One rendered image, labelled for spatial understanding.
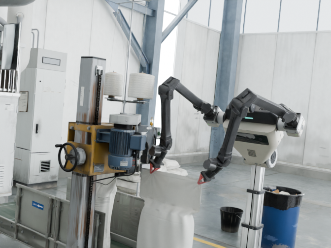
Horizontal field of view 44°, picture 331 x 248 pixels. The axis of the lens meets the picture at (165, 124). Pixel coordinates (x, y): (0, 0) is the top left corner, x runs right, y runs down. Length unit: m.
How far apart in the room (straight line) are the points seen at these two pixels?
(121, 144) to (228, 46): 9.25
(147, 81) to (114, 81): 0.28
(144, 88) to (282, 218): 2.63
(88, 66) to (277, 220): 2.90
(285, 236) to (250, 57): 7.37
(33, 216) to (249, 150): 1.78
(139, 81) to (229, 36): 9.11
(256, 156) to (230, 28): 8.87
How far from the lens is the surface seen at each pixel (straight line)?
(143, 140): 2.48
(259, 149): 2.85
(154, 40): 8.68
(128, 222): 3.44
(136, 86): 2.56
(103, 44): 8.11
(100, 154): 2.60
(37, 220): 3.45
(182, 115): 10.20
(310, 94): 10.71
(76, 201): 2.69
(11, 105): 5.39
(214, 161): 2.46
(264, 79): 11.19
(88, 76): 2.59
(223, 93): 11.43
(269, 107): 2.42
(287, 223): 4.73
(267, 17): 11.49
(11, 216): 3.99
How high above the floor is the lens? 1.52
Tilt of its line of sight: 3 degrees down
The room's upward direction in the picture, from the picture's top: 5 degrees clockwise
